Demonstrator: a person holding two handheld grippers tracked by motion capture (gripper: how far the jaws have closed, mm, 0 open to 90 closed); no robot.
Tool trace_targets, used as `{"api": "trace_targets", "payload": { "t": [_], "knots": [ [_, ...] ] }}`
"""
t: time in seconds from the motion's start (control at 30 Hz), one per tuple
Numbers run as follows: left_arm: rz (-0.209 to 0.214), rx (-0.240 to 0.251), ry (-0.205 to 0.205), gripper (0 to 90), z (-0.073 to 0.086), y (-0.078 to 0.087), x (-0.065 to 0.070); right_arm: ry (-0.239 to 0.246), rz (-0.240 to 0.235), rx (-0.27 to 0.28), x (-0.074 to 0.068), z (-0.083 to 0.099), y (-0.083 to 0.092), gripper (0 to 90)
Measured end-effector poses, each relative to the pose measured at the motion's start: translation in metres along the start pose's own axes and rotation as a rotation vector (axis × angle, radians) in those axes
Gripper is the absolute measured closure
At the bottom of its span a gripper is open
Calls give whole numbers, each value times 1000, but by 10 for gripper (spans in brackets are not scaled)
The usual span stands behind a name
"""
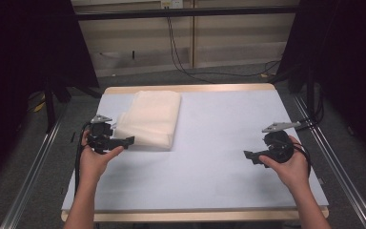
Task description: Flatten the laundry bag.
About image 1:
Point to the yellow tape piece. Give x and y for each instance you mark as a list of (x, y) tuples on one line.
[(39, 107)]

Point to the light blue foam mat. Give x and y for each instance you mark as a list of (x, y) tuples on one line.
[(203, 178)]

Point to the person's right hand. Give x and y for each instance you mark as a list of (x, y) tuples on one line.
[(290, 171)]

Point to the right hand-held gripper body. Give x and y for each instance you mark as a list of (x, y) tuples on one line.
[(279, 144)]

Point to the cream towel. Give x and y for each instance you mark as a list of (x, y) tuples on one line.
[(152, 117)]

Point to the black stand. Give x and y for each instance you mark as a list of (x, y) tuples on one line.
[(49, 108), (309, 95)]

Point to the black horizontal bar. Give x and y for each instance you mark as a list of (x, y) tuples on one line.
[(187, 13)]

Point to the metal floor rail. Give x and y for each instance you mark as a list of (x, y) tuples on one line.
[(343, 178), (28, 181)]

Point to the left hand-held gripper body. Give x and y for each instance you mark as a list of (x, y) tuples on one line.
[(100, 130)]

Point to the black curtain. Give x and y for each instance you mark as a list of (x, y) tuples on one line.
[(346, 63), (16, 63)]

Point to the wooden table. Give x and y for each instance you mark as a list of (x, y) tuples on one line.
[(187, 87)]

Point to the person's left hand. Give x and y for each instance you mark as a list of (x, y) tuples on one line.
[(92, 163)]

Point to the white wall outlet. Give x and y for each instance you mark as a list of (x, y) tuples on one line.
[(171, 4)]

